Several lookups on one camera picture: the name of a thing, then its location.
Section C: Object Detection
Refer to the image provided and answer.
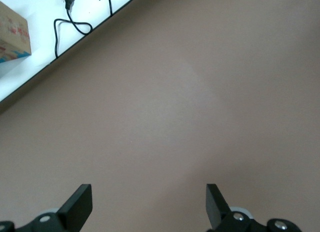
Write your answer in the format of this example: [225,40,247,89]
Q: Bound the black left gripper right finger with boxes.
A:
[206,183,301,232]

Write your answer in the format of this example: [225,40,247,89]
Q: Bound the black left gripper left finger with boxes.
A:
[0,183,93,232]

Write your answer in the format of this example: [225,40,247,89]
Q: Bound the printed cardboard box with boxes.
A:
[0,1,33,64]

